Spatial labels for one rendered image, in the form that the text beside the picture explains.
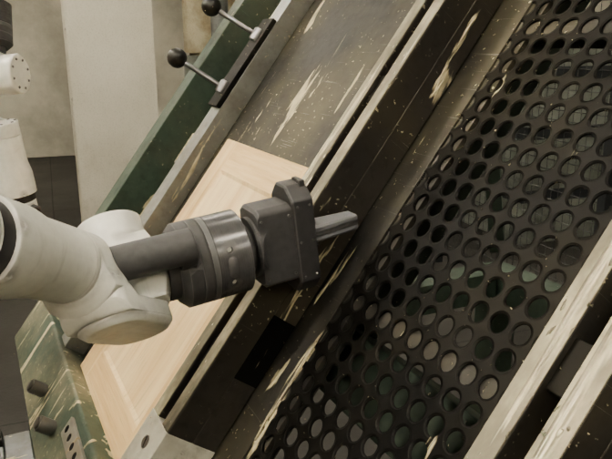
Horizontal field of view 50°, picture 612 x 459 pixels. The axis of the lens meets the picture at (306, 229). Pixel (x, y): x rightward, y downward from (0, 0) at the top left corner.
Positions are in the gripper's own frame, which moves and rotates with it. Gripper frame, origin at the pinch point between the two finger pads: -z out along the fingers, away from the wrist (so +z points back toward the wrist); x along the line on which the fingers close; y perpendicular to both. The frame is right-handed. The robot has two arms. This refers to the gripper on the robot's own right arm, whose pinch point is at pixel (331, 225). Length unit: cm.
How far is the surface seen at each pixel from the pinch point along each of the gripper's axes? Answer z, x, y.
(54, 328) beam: 29, -31, 67
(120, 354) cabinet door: 21, -27, 39
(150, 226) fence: 9, -13, 58
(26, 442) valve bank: 39, -47, 56
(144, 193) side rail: 4, -12, 82
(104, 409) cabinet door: 26, -32, 32
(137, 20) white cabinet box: -77, 26, 421
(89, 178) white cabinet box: -23, -76, 425
